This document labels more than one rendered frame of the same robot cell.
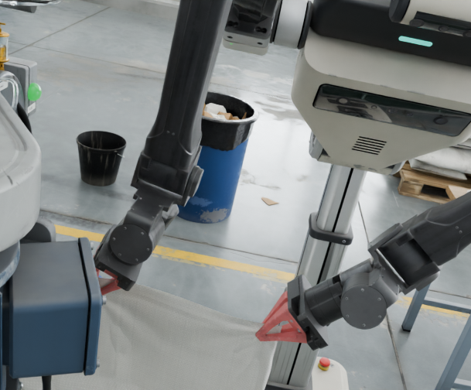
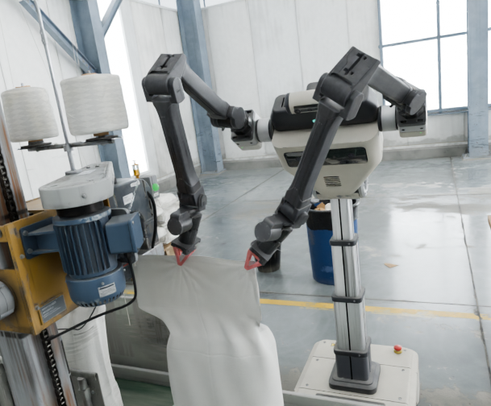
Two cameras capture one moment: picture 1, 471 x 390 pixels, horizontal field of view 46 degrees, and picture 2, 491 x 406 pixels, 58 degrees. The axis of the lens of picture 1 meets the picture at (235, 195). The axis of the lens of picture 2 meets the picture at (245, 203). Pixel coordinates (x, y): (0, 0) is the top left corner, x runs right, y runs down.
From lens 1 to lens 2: 82 cm
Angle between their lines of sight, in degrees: 27
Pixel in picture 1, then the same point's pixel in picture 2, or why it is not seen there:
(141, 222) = (176, 216)
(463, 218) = (295, 183)
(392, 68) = not seen: hidden behind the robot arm
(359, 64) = (297, 138)
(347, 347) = (443, 351)
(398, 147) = (347, 177)
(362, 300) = (261, 229)
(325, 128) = not seen: hidden behind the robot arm
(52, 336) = (118, 235)
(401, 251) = (284, 207)
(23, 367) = (113, 248)
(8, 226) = (95, 195)
